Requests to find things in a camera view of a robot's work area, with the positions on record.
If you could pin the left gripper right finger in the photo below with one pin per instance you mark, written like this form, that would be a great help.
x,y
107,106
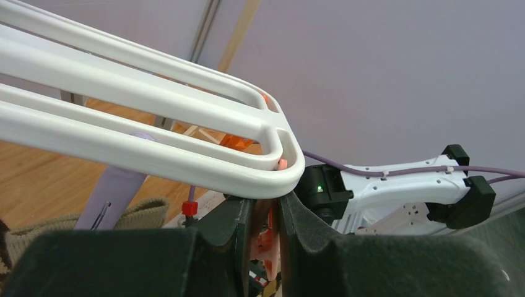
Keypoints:
x,y
319,261

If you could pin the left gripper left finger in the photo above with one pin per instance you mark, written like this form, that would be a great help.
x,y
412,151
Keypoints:
x,y
209,258

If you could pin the beige orange argyle sock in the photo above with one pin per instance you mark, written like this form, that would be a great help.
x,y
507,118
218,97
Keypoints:
x,y
149,213

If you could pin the white plastic clip hanger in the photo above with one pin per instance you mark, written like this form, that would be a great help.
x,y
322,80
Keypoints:
x,y
47,49

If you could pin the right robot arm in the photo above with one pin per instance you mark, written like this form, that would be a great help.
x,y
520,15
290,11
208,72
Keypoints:
x,y
420,198

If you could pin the orange hanger clip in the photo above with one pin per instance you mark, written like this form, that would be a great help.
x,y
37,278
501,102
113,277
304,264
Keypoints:
x,y
264,238
236,142

